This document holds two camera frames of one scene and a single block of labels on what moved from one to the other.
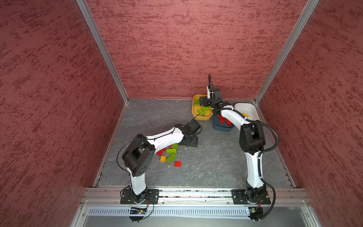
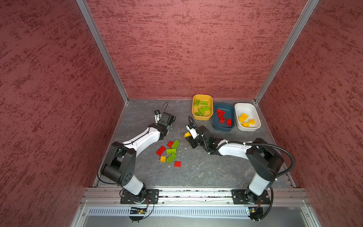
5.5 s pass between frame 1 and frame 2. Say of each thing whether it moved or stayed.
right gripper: moved
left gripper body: moved
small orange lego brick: stayed
